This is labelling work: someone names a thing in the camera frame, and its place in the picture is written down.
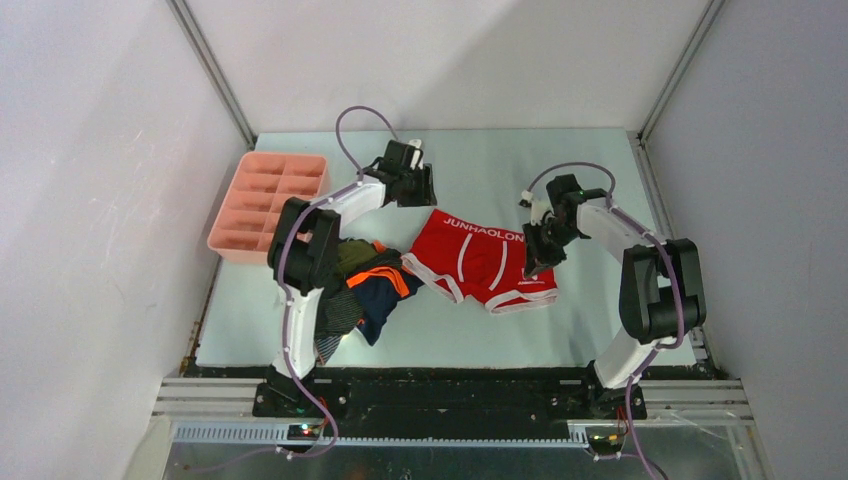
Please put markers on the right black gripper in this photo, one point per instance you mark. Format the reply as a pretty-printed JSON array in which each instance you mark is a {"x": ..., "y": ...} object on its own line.
[{"x": 536, "y": 255}]

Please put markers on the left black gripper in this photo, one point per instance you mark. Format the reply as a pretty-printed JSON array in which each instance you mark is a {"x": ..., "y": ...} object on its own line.
[{"x": 425, "y": 195}]

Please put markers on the red white underwear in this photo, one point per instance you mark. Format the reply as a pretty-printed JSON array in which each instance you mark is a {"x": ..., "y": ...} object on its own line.
[{"x": 462, "y": 260}]

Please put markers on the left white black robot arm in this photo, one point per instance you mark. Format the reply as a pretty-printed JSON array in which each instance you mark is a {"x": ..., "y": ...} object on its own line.
[{"x": 305, "y": 243}]

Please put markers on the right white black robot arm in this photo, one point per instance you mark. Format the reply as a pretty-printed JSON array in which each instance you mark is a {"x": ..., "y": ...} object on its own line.
[{"x": 661, "y": 296}]

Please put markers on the olive green underwear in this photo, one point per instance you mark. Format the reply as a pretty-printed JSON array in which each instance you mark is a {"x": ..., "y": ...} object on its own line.
[{"x": 353, "y": 253}]

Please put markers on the navy orange underwear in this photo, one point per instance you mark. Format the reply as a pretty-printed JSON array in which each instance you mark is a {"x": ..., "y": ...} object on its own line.
[{"x": 380, "y": 295}]

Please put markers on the dark striped underwear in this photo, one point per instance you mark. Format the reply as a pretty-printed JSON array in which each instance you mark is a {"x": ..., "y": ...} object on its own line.
[{"x": 339, "y": 312}]

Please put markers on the pink divided storage tray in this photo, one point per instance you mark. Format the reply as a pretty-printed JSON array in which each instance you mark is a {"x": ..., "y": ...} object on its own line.
[{"x": 246, "y": 221}]

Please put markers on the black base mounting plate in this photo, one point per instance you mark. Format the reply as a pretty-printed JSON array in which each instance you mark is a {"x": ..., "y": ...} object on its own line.
[{"x": 457, "y": 403}]

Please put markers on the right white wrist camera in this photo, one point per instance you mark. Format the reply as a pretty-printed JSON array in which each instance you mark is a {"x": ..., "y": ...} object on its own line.
[{"x": 539, "y": 208}]

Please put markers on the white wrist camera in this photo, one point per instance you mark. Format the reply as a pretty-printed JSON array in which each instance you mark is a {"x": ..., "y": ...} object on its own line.
[
  {"x": 539, "y": 208},
  {"x": 415, "y": 157}
]

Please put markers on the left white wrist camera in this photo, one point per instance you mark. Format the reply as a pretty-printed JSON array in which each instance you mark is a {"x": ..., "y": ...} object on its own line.
[{"x": 415, "y": 157}]

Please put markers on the right aluminium corner post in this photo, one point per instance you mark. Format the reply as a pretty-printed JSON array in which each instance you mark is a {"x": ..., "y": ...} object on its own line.
[{"x": 682, "y": 64}]

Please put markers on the aluminium corner post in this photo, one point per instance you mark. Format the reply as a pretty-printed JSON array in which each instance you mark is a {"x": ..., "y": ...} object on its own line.
[
  {"x": 682, "y": 64},
  {"x": 197, "y": 40}
]

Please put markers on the left aluminium corner post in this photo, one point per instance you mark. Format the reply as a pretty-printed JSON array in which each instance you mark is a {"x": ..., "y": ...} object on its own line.
[{"x": 197, "y": 40}]

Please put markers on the grey slotted cable duct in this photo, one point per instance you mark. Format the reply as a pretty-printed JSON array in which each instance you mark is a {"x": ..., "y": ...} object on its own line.
[{"x": 284, "y": 434}]

